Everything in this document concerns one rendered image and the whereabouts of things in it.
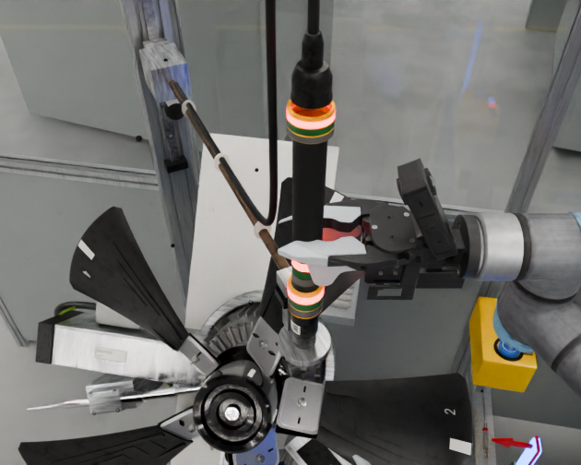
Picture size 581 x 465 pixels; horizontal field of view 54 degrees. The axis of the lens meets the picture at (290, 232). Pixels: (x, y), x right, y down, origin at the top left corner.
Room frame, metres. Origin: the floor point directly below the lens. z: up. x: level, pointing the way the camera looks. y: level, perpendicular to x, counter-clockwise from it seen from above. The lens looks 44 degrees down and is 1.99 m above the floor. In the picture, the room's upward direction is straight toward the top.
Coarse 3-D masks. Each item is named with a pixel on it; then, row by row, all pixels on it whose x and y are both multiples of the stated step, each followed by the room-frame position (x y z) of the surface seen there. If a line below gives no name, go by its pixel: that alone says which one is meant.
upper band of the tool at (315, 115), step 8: (288, 104) 0.44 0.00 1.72; (328, 104) 0.45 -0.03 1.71; (288, 112) 0.43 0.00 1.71; (296, 112) 0.46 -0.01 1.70; (304, 112) 0.46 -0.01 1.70; (312, 112) 0.46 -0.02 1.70; (320, 112) 0.46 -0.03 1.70; (328, 112) 0.45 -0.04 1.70; (288, 120) 0.43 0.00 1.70; (304, 120) 0.42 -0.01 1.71; (312, 120) 0.42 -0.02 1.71; (320, 120) 0.42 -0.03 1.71; (304, 128) 0.42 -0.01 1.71; (320, 128) 0.42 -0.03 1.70; (304, 136) 0.42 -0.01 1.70; (320, 136) 0.42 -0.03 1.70
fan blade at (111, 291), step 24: (120, 216) 0.61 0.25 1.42; (96, 240) 0.61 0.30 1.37; (120, 240) 0.59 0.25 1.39; (72, 264) 0.63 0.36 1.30; (96, 264) 0.61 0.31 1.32; (120, 264) 0.58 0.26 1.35; (144, 264) 0.56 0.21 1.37; (96, 288) 0.60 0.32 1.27; (120, 288) 0.58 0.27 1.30; (144, 288) 0.55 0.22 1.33; (120, 312) 0.59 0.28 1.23; (144, 312) 0.55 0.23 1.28; (168, 312) 0.52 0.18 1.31; (168, 336) 0.53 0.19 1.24
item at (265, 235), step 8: (176, 96) 0.91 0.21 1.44; (192, 120) 0.83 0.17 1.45; (200, 136) 0.79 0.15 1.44; (208, 144) 0.76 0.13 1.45; (224, 176) 0.68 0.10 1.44; (232, 184) 0.66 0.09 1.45; (240, 200) 0.62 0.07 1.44; (248, 208) 0.60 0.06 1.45; (248, 216) 0.59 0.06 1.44; (264, 232) 0.55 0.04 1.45; (264, 240) 0.54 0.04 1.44; (272, 240) 0.54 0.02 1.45; (272, 248) 0.52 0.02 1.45; (272, 256) 0.51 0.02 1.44; (280, 256) 0.51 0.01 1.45; (280, 264) 0.49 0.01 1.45; (288, 264) 0.49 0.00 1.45
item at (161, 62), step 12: (144, 48) 1.04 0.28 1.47; (156, 48) 1.03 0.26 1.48; (168, 48) 1.03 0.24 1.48; (144, 60) 0.99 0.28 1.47; (156, 60) 0.98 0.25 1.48; (168, 60) 0.98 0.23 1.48; (180, 60) 0.98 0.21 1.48; (144, 72) 1.02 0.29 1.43; (156, 72) 0.95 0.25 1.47; (168, 72) 0.96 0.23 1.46; (180, 72) 0.97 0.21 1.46; (156, 84) 0.95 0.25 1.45; (168, 84) 0.96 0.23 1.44; (180, 84) 0.97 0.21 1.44; (156, 96) 0.95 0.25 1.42; (168, 96) 0.96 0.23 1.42
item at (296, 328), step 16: (320, 32) 0.44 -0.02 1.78; (304, 48) 0.43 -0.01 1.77; (320, 48) 0.43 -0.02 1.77; (304, 64) 0.43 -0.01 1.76; (320, 64) 0.43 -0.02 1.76; (304, 80) 0.42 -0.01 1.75; (320, 80) 0.42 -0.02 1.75; (304, 96) 0.42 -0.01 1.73; (320, 96) 0.42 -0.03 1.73; (304, 320) 0.42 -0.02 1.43; (304, 336) 0.42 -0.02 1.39
